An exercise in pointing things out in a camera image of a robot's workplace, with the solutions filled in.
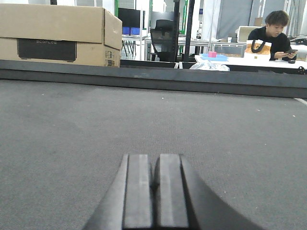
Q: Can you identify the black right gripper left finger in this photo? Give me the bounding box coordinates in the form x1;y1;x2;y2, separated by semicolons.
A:
83;154;153;230

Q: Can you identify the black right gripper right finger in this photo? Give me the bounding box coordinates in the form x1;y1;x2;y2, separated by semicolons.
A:
154;154;262;230

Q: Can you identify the crumpled clear plastic bag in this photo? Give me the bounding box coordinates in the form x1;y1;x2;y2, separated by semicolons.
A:
189;60;230;71

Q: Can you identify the black vertical pole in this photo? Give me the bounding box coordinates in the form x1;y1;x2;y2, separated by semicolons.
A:
183;0;195;62

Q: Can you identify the light blue tray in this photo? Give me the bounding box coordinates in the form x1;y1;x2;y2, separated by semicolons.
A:
200;54;228;61

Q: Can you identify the pink box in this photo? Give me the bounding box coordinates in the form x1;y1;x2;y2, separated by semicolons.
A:
208;51;217;58

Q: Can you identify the grey mat raised edge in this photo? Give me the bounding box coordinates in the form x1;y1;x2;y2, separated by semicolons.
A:
0;60;307;99

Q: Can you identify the white table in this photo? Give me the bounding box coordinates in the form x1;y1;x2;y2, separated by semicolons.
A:
194;54;307;70

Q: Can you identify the white and orange tote bag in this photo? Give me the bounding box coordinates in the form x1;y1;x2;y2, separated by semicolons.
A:
244;39;272;61

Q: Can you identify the black office chair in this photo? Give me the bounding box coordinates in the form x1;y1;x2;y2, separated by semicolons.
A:
150;19;178;62

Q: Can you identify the black smartphone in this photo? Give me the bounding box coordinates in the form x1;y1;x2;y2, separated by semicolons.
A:
284;49;297;54

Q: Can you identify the large cardboard box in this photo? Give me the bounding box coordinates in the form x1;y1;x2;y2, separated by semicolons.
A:
0;3;122;67

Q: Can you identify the black computer monitor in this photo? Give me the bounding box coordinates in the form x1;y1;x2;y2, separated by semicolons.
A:
118;8;141;28

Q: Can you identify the seated person in black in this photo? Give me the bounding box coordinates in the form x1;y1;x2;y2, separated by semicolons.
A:
248;11;296;61

